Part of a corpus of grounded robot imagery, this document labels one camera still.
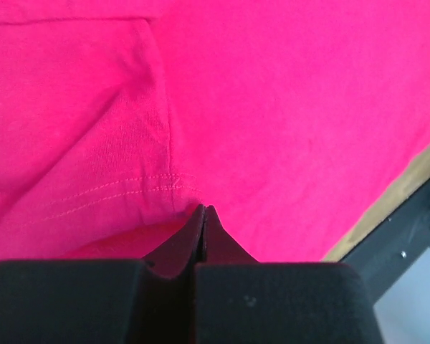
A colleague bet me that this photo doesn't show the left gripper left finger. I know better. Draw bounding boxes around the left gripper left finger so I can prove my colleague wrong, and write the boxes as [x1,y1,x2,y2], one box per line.
[143,205,205,280]

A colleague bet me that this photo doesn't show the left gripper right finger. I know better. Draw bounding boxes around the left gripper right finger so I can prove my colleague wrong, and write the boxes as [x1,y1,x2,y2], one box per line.
[199,206,259,264]

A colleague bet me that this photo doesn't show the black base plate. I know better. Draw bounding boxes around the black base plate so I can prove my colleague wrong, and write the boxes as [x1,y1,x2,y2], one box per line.
[340,178,430,302]

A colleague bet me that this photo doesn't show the magenta t shirt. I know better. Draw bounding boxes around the magenta t shirt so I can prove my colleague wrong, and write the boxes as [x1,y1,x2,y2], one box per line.
[0,1,430,262]

